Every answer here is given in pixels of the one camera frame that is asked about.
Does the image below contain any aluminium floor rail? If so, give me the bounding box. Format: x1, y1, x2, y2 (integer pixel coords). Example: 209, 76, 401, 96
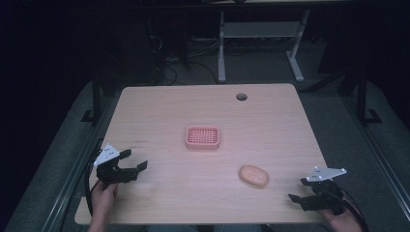
40, 96, 112, 232
340, 95, 410, 212

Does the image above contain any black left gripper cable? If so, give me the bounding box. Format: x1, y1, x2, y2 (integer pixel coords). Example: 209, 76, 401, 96
83, 138, 104, 217

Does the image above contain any black metal stand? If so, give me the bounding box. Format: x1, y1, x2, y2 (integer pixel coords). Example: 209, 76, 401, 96
79, 69, 104, 126
355, 67, 384, 126

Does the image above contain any person's right hand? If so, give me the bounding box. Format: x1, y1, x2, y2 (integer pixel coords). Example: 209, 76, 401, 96
321, 205, 366, 232

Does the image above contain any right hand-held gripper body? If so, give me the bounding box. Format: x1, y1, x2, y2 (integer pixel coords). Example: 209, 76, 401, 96
302, 165, 348, 217

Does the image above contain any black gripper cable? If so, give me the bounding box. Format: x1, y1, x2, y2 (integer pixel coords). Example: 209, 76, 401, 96
83, 138, 104, 217
339, 188, 371, 232

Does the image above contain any orange soap bar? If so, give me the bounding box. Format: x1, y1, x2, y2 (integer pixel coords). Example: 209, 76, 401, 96
238, 164, 270, 189

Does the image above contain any pink soap dish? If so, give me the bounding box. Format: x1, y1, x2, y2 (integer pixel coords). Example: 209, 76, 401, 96
185, 125, 221, 151

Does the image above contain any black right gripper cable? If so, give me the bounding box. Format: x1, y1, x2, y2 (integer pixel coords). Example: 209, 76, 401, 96
339, 188, 371, 232

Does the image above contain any tangle of floor cables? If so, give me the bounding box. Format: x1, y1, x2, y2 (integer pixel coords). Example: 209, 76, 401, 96
146, 33, 220, 86

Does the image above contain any white metal desk frame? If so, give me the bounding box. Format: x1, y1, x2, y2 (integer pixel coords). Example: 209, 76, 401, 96
217, 9, 311, 85

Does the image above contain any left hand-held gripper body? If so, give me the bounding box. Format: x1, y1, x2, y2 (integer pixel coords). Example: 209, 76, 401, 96
93, 142, 139, 185

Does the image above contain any person's left hand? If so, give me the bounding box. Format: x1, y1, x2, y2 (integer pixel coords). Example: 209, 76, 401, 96
90, 181, 120, 219

